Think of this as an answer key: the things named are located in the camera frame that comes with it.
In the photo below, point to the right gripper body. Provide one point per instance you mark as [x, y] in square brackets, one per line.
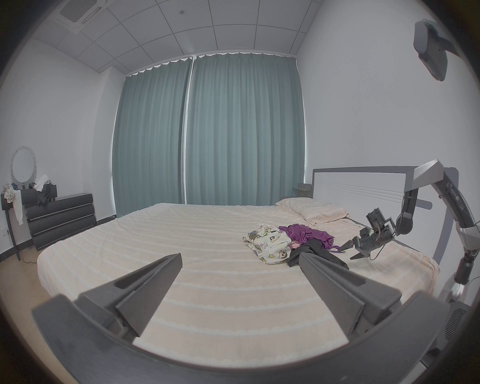
[369, 243]

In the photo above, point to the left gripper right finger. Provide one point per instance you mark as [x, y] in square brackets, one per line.
[337, 288]

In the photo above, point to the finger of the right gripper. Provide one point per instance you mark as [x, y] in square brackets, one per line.
[348, 244]
[360, 255]

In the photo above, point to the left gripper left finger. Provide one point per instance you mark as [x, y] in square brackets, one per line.
[144, 290]

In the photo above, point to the black garment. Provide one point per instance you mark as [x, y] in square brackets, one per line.
[322, 255]

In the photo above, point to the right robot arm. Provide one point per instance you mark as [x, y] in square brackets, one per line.
[455, 202]

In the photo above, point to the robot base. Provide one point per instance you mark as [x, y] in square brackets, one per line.
[455, 324]

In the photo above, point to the bed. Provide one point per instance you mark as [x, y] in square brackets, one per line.
[225, 232]

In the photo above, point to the pile of clothes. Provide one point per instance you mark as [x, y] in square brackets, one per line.
[42, 189]

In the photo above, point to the purple garment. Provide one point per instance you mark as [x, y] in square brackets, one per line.
[307, 234]

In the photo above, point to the cream pillow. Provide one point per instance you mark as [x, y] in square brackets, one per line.
[315, 210]

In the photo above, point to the grey bedside table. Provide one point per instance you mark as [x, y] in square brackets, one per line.
[303, 190]

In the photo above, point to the white printed garment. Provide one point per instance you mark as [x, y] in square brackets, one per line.
[268, 247]

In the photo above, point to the dark grey chest of drawers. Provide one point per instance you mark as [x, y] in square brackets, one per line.
[62, 221]

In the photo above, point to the blue-green curtain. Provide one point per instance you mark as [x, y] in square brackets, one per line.
[243, 131]
[150, 142]

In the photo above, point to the dark dressing table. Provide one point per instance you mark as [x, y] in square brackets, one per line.
[26, 197]

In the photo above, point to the round white mirror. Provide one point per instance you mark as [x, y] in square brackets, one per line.
[23, 164]

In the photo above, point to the ceiling air vent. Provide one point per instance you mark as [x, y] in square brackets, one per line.
[80, 13]

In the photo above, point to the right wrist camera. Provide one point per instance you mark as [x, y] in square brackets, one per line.
[378, 221]

